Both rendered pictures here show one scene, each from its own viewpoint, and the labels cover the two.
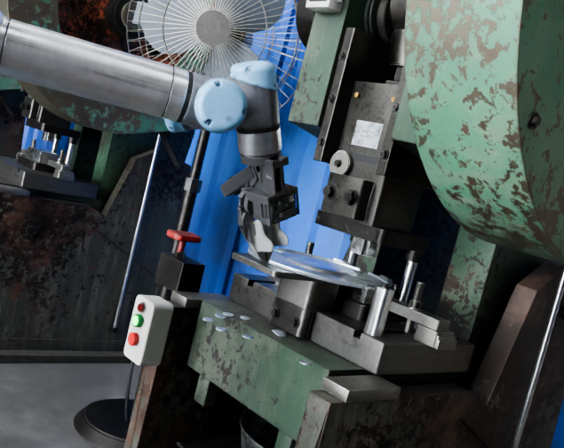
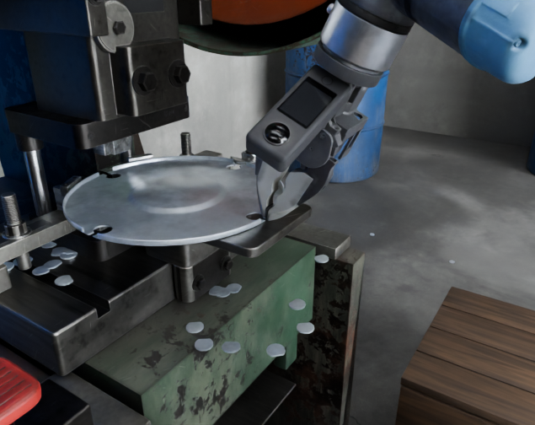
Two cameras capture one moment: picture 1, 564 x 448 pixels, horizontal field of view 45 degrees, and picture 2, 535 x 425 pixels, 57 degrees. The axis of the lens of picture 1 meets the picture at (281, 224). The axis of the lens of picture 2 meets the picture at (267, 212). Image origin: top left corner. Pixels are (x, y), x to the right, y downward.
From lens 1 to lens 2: 1.50 m
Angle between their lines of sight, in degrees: 101
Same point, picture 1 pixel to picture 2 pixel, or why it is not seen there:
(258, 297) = (127, 309)
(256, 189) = (339, 119)
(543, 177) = not seen: outside the picture
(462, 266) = not seen: hidden behind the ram
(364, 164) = (145, 13)
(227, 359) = (218, 383)
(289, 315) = (215, 266)
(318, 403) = (359, 263)
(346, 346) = not seen: hidden behind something
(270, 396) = (275, 334)
